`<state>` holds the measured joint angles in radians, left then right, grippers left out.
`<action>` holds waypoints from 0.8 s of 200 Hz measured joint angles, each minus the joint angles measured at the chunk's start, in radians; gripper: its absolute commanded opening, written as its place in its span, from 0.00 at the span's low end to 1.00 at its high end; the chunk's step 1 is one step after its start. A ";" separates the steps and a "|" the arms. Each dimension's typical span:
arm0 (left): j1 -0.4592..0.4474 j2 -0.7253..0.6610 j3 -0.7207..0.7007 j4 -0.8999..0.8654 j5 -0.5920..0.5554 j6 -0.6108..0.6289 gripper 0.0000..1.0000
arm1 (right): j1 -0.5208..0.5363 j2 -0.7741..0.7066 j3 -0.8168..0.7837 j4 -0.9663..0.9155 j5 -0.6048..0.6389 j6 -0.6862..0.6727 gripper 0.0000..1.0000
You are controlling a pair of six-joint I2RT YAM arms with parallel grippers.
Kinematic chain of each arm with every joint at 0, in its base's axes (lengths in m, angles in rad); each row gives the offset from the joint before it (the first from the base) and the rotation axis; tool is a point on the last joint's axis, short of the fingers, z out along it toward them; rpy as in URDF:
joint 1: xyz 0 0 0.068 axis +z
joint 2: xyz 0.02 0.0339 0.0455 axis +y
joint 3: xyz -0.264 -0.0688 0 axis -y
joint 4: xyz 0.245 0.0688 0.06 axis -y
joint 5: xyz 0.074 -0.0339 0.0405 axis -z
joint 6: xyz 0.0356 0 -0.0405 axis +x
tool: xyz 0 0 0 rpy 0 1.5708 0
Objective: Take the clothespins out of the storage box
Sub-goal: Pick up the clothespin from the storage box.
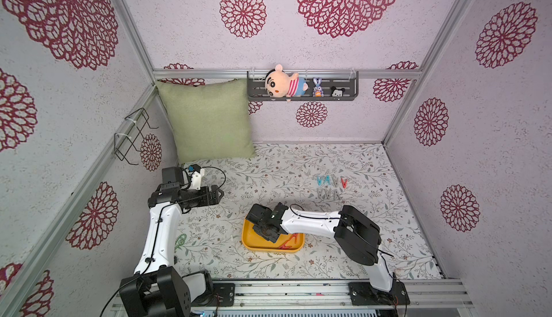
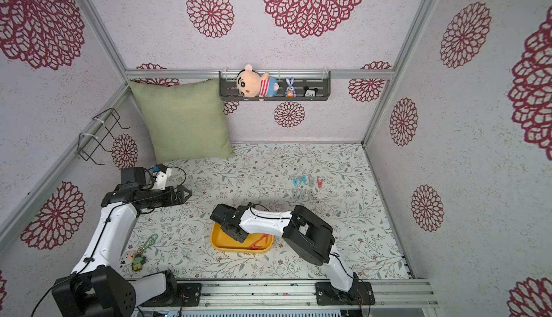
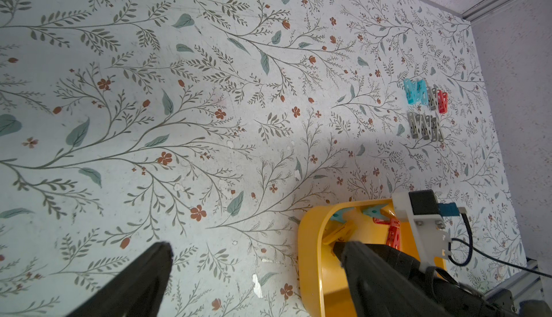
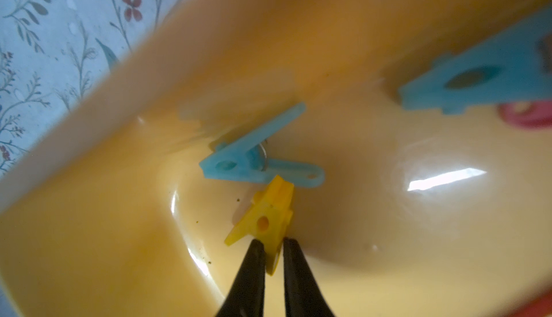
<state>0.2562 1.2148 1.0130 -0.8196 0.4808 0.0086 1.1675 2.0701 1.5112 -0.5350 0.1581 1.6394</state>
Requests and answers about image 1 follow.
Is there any yellow plastic storage box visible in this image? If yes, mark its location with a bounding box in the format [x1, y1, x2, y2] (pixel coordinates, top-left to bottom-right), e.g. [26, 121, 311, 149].
[241, 220, 305, 254]

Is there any grey clothespin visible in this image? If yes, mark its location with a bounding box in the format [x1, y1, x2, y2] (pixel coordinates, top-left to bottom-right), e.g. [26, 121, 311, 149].
[316, 188, 326, 200]
[324, 189, 341, 200]
[331, 175, 339, 188]

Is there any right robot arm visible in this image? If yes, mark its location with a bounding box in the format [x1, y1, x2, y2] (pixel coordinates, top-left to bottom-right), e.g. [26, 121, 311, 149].
[246, 203, 411, 308]

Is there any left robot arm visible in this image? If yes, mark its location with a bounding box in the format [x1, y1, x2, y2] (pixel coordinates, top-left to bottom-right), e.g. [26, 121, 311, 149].
[113, 165, 224, 316]

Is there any pile of coloured clothespins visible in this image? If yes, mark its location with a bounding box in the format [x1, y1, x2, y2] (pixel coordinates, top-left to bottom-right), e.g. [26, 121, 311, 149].
[278, 234, 298, 250]

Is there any green cushion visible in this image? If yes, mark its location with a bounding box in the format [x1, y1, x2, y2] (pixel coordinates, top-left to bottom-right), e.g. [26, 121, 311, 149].
[156, 80, 256, 164]

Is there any cartoon boy plush doll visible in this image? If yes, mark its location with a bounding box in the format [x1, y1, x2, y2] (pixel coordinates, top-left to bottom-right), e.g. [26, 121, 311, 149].
[264, 65, 309, 102]

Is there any small blue rabbit figure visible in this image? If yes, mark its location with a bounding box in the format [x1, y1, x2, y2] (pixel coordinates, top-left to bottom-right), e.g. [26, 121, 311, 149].
[313, 78, 324, 98]

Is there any black white mouse figure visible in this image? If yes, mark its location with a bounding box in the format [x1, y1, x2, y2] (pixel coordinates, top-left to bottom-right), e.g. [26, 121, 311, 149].
[331, 86, 345, 98]

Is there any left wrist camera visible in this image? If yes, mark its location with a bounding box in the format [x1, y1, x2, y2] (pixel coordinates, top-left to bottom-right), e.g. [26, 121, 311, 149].
[185, 164, 205, 190]

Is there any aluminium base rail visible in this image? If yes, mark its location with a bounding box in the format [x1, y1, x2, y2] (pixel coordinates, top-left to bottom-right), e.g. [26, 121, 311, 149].
[200, 279, 474, 311]

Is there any black wire wall rack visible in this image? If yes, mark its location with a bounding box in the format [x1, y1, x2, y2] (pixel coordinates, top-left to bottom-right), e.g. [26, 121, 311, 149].
[113, 107, 158, 166]

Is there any dark grey wall shelf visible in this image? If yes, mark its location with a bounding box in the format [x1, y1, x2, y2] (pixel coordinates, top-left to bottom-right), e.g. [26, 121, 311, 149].
[247, 70, 359, 101]

